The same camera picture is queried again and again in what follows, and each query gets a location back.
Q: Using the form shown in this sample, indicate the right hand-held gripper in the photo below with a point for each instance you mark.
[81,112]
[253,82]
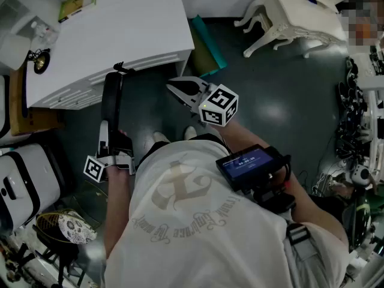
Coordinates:
[219,106]

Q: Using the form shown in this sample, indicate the person's black shorts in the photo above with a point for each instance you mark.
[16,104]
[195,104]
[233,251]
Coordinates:
[150,151]

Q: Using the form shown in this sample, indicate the green book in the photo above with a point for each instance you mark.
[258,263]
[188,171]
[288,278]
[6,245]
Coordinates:
[78,3]

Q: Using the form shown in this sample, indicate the person's white printed t-shirt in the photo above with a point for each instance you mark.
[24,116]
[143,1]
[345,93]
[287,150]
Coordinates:
[204,220]

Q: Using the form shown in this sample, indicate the clear plastic bottles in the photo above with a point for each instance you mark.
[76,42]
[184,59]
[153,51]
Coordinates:
[43,33]

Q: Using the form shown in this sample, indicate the black metal stool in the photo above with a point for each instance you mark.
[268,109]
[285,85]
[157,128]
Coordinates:
[60,256]

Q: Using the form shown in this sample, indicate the white translucent container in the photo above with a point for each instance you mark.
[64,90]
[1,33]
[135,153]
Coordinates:
[13,51]

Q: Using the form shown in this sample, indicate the white black-trimmed appliance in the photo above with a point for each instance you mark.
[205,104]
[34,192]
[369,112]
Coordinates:
[27,181]

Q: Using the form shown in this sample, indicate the white round camera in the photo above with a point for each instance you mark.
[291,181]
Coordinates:
[361,175]

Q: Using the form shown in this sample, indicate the person's left forearm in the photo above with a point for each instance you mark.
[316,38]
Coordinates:
[118,202]

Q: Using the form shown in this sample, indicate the small black gold lamp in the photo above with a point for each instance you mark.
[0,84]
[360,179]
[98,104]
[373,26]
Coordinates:
[40,62]

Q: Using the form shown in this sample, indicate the black wrist-mounted screen device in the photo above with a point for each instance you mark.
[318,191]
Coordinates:
[246,163]

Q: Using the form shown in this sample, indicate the person's white shoe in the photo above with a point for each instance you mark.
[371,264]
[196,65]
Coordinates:
[160,136]
[190,132]

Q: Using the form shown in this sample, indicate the person's right forearm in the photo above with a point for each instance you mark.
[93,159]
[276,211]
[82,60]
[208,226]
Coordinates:
[306,196]

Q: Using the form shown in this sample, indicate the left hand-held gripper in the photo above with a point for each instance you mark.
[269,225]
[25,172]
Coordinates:
[120,162]

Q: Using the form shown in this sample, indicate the dark green bottle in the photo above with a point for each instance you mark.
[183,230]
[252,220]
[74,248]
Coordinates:
[361,217]

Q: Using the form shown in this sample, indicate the white table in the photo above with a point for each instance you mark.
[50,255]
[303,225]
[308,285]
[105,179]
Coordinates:
[120,34]

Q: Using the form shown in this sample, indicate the brown cardboard box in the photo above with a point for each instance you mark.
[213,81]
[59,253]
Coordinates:
[36,120]

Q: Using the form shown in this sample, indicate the white ornate chair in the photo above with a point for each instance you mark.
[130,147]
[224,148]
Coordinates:
[285,13]

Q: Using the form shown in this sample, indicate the floral patterned cushion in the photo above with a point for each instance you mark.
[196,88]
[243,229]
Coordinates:
[77,229]

